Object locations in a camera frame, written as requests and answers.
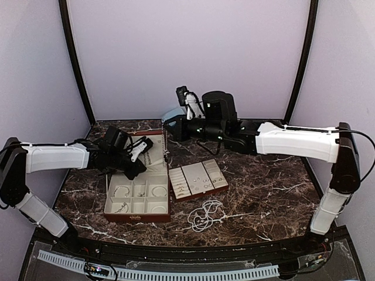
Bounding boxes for toggle clasp chain necklace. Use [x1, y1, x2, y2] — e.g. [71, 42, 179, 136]
[161, 118, 170, 170]

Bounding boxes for large red jewelry box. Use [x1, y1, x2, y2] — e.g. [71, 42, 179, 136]
[104, 129, 171, 222]

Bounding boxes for light blue faceted cup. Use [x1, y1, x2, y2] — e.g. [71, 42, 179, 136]
[161, 107, 186, 123]

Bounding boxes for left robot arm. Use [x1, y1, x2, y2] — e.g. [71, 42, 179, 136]
[1, 126, 153, 255]

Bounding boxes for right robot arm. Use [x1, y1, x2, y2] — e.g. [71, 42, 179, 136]
[162, 86, 365, 254]

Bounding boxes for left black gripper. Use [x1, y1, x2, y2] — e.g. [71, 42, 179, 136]
[108, 149, 147, 180]

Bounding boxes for white bangle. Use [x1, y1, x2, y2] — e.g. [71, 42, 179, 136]
[151, 205, 166, 213]

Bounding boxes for small red jewelry tray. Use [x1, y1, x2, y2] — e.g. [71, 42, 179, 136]
[169, 159, 229, 201]

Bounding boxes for long white pearl necklace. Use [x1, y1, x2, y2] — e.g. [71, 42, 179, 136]
[187, 200, 225, 234]

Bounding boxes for white cable duct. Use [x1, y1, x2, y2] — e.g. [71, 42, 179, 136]
[37, 250, 279, 280]

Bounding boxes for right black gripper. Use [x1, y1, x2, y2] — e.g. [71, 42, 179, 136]
[162, 114, 226, 143]

